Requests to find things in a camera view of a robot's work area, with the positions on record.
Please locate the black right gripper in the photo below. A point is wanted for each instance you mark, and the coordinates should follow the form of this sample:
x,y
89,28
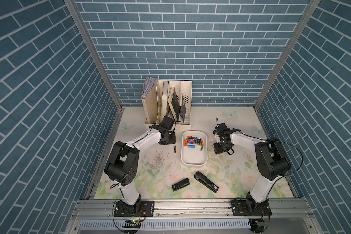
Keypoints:
x,y
217,150

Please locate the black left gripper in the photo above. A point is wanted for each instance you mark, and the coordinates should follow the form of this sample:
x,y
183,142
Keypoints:
x,y
172,141

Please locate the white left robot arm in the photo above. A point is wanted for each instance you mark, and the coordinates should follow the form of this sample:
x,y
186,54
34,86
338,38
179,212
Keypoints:
x,y
122,164

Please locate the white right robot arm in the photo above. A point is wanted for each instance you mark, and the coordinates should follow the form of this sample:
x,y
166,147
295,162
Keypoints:
x,y
271,157

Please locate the white plastic storage tray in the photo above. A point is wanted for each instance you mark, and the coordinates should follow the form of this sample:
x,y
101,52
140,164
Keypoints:
x,y
194,156

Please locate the dark small notebook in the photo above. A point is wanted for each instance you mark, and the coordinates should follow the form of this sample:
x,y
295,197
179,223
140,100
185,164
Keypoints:
x,y
182,112

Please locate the black framed tablet board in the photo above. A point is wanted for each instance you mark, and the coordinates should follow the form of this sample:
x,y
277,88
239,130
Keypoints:
x,y
173,109

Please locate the beige file organizer rack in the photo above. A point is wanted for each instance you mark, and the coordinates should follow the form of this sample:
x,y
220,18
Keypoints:
x,y
156,103

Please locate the large black stapler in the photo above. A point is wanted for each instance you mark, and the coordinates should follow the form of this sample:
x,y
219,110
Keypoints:
x,y
200,177

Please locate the purple paper stack folder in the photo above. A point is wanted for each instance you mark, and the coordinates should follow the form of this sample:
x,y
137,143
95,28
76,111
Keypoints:
x,y
148,86

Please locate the small black stapler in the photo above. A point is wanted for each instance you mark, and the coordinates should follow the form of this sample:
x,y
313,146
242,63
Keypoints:
x,y
181,184

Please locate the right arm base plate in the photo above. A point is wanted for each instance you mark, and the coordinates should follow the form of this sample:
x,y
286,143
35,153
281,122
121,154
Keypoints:
x,y
244,207

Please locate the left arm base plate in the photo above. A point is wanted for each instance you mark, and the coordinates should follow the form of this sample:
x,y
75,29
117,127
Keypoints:
x,y
141,208

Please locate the white ribbed cable duct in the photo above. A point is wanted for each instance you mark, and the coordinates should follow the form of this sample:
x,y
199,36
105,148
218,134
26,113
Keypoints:
x,y
167,224

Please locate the aluminium front rail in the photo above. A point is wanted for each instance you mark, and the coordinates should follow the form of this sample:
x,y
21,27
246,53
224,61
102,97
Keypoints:
x,y
194,208

